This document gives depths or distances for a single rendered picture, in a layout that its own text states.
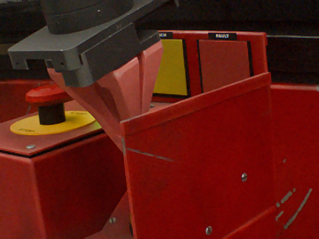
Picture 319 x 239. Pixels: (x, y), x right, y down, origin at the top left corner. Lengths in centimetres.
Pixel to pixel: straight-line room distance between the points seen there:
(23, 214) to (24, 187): 2
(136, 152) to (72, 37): 8
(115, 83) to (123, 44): 2
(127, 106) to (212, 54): 13
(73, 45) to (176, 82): 19
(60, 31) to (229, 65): 16
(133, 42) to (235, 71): 13
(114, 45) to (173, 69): 16
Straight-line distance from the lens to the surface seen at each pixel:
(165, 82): 60
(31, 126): 57
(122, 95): 45
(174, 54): 59
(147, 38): 45
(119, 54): 44
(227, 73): 56
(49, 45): 43
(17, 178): 52
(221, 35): 56
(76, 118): 58
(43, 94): 56
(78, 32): 44
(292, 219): 76
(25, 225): 53
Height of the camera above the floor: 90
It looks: 13 degrees down
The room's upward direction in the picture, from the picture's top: 6 degrees counter-clockwise
